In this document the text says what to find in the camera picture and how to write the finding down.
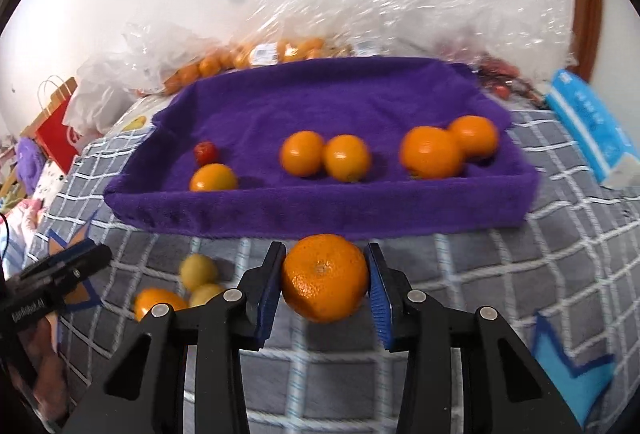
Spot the small orange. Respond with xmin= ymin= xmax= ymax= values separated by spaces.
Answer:
xmin=133 ymin=288 xmax=190 ymax=322
xmin=279 ymin=130 xmax=326 ymax=178
xmin=189 ymin=163 xmax=239 ymax=192

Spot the brown wooden frame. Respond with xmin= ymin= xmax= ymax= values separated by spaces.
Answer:
xmin=570 ymin=0 xmax=606 ymax=82

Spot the bag of red fruits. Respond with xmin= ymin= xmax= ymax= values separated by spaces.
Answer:
xmin=475 ymin=57 xmax=543 ymax=108

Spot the pink cloth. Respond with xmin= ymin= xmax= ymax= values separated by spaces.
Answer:
xmin=5 ymin=201 xmax=43 ymax=245

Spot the large blemished orange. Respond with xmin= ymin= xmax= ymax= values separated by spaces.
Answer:
xmin=280 ymin=234 xmax=371 ymax=325

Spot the yellow-green plum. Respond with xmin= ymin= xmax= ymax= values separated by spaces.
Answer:
xmin=179 ymin=254 xmax=220 ymax=292
xmin=189 ymin=283 xmax=226 ymax=308

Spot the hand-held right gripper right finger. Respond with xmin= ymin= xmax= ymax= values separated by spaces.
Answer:
xmin=366 ymin=242 xmax=583 ymax=434

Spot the small crumpled clear plastic bag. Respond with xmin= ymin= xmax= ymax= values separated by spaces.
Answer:
xmin=122 ymin=22 xmax=201 ymax=90

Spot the purple fuzzy cloth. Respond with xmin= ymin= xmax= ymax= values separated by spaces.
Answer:
xmin=15 ymin=137 xmax=48 ymax=195

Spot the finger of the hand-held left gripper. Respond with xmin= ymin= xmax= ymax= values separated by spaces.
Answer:
xmin=27 ymin=244 xmax=114 ymax=297
xmin=17 ymin=238 xmax=97 ymax=282

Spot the white dotted bag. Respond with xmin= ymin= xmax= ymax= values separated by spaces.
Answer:
xmin=35 ymin=159 xmax=68 ymax=205

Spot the blue tissue pack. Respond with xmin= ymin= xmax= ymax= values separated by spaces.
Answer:
xmin=545 ymin=68 xmax=640 ymax=189

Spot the purple towel lined tray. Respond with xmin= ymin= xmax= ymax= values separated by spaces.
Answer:
xmin=103 ymin=57 xmax=542 ymax=241

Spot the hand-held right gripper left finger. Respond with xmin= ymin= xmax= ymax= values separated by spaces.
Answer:
xmin=62 ymin=241 xmax=287 ymax=434

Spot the red paper bag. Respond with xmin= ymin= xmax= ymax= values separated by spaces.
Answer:
xmin=20 ymin=74 xmax=81 ymax=175

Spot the white plastic bag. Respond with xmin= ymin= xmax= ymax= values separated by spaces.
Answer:
xmin=62 ymin=54 xmax=136 ymax=135

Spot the plastic bag of small oranges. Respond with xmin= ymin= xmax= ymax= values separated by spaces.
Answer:
xmin=162 ymin=37 xmax=351 ymax=95

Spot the small red fruit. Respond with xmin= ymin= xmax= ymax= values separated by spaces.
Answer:
xmin=194 ymin=141 xmax=219 ymax=166

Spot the person's left hand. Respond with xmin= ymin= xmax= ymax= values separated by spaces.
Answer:
xmin=20 ymin=317 xmax=71 ymax=422

